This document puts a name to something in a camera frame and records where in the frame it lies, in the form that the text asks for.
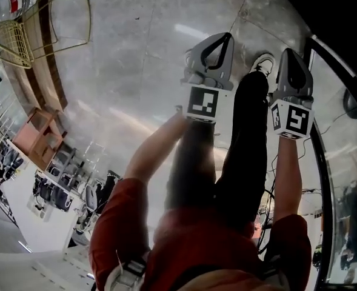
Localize black standing fan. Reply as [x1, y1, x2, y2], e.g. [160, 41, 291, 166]
[342, 87, 357, 120]

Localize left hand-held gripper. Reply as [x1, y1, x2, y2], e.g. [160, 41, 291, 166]
[180, 32, 235, 124]

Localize person's black trousers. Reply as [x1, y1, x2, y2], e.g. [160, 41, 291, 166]
[164, 70, 270, 233]

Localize pink wooden shelf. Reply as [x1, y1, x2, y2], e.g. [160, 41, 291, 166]
[12, 107, 67, 172]

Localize person's right forearm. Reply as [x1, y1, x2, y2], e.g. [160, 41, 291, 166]
[272, 135, 304, 221]

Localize gold wire chair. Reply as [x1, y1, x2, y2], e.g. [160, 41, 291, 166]
[0, 0, 92, 70]

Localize person's left forearm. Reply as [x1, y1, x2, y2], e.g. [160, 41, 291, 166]
[123, 112, 195, 182]

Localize black mini fridge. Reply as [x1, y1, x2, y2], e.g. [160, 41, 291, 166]
[269, 0, 357, 284]

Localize grey shoulder strap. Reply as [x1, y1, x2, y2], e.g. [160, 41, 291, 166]
[104, 255, 149, 291]

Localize wooden platform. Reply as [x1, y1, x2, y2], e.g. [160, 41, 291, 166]
[20, 0, 69, 112]

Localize person's red shirt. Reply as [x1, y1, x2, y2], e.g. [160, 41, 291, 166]
[88, 177, 313, 291]

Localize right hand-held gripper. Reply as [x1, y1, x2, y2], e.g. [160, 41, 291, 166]
[270, 47, 315, 141]

